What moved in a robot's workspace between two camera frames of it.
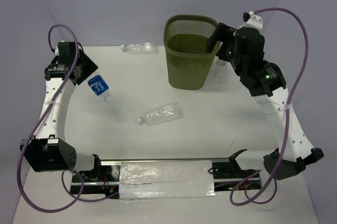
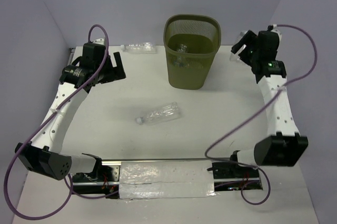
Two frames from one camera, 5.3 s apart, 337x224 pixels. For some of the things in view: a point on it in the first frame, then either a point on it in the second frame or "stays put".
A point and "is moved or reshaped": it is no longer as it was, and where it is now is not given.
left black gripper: (90, 66) → (117, 73)
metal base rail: (105, 182) stays put
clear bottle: (220, 72) is moved or reshaped
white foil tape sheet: (165, 179) stays put
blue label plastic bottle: (99, 86) → (181, 61)
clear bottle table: (169, 112) stays put
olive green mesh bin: (185, 37) stays put
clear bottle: (138, 48) stays put
